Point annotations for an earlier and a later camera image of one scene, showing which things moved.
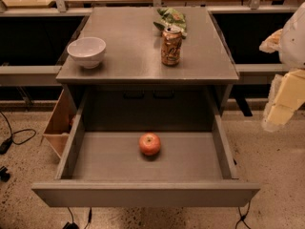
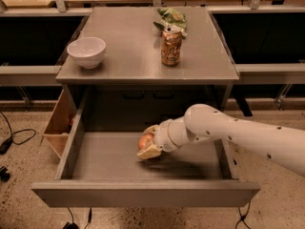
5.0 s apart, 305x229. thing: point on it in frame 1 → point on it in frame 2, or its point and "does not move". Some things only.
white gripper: (294, 45) → (164, 135)
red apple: (150, 143) does not move
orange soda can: (172, 46) does not move
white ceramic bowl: (88, 51) does not move
